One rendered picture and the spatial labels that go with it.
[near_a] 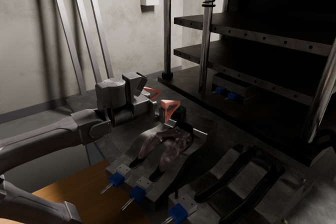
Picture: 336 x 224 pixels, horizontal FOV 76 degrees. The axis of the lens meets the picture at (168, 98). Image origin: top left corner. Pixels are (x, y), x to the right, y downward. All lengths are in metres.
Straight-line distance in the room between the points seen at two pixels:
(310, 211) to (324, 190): 0.14
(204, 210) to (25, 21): 2.75
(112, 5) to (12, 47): 1.33
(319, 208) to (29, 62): 3.00
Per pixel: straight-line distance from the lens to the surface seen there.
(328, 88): 1.13
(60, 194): 1.00
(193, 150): 0.95
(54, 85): 3.26
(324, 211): 1.03
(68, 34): 2.72
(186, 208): 0.74
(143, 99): 0.60
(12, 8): 3.02
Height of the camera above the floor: 1.52
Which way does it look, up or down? 28 degrees down
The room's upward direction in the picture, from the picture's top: straight up
